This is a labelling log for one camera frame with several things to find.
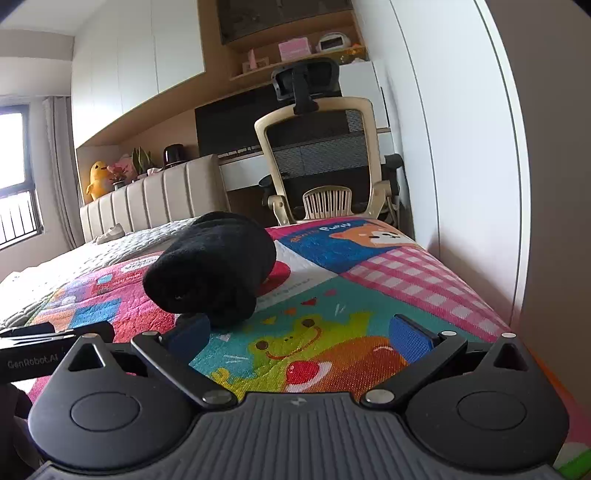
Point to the white wardrobe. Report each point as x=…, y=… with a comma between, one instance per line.
x=461, y=161

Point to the small white cloth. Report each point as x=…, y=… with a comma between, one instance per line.
x=111, y=233

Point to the beige padded headboard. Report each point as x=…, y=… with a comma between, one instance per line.
x=175, y=194

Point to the grey curtain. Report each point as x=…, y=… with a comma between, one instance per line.
x=60, y=175

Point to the green potted plant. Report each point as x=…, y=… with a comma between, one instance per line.
x=141, y=159

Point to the wooden wall shelf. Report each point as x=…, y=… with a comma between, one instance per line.
x=212, y=46

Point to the window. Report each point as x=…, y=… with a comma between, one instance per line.
x=11, y=157

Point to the white wall cabinet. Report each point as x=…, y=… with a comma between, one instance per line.
x=138, y=55

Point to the pink box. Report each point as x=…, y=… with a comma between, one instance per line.
x=293, y=50

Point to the beige mesh office chair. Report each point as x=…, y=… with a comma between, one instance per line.
x=323, y=152

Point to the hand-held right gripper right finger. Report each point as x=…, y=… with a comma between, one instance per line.
x=411, y=339

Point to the dark keyboard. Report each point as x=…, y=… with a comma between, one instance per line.
x=240, y=152

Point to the black garment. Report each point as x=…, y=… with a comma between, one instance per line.
x=212, y=263

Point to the white desk clock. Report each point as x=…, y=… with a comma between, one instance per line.
x=333, y=42

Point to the white desk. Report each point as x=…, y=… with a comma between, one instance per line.
x=240, y=173

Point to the colourful printed play mat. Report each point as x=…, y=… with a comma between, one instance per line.
x=369, y=295

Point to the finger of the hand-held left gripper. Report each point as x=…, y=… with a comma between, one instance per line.
x=92, y=329

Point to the pink potted flowers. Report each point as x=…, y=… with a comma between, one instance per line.
x=121, y=168

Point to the black computer monitor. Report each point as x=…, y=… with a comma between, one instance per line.
x=231, y=120

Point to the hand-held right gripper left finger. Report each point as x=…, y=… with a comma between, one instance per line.
x=187, y=337

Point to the yellow duck plush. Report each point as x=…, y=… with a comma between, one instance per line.
x=98, y=177

